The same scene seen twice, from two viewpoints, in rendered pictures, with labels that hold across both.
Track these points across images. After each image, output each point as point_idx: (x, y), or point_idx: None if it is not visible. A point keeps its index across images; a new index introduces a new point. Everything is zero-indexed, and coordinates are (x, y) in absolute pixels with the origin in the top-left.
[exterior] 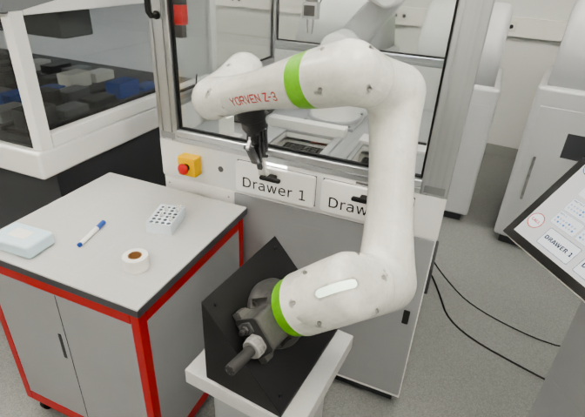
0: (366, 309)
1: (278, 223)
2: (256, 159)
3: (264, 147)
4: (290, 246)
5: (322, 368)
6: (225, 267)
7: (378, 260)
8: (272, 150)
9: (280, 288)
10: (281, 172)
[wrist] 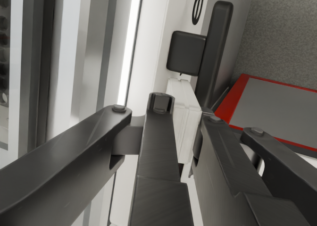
0: None
1: (204, 30)
2: (310, 164)
3: (151, 139)
4: None
5: None
6: (295, 125)
7: None
8: (78, 81)
9: None
10: (170, 4)
